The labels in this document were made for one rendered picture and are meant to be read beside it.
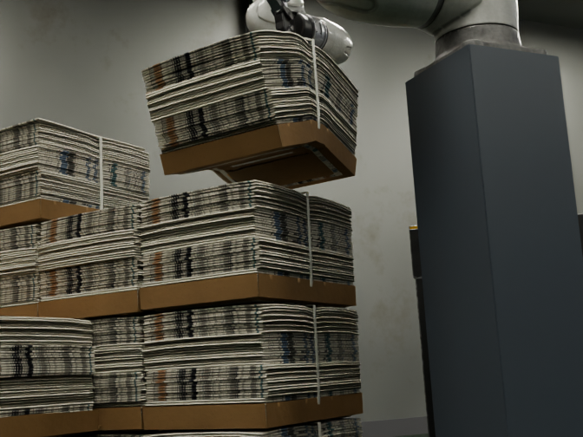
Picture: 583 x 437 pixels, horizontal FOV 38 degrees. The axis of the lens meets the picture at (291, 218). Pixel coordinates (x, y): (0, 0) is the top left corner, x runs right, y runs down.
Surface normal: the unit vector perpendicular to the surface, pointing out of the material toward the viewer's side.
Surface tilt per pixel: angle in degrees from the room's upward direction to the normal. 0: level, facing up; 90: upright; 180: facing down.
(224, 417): 92
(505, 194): 90
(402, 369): 90
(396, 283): 90
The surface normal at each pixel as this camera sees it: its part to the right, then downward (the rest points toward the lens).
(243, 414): -0.53, -0.07
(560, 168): 0.43, -0.19
